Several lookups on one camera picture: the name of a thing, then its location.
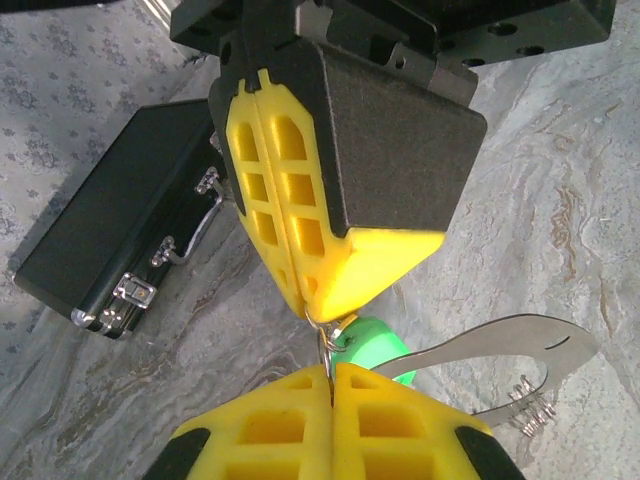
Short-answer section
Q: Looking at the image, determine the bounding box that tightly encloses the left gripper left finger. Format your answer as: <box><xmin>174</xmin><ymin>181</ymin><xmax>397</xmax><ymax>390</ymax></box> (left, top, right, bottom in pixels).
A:
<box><xmin>142</xmin><ymin>363</ymin><xmax>335</xmax><ymax>480</ymax></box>

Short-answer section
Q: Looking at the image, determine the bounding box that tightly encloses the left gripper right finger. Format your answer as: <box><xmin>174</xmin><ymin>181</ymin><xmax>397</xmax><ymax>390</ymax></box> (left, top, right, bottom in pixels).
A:
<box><xmin>332</xmin><ymin>362</ymin><xmax>524</xmax><ymax>480</ymax></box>

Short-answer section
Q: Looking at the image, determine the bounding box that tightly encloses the silver metal keychain with rings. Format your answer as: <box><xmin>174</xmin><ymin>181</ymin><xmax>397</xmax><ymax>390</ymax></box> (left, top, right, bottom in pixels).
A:
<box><xmin>303</xmin><ymin>303</ymin><xmax>600</xmax><ymax>437</ymax></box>

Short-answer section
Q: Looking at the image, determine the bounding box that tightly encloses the black case with metal clasps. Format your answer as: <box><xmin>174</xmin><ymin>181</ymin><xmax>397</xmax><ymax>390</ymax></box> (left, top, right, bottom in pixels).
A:
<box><xmin>9</xmin><ymin>97</ymin><xmax>236</xmax><ymax>341</ymax></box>

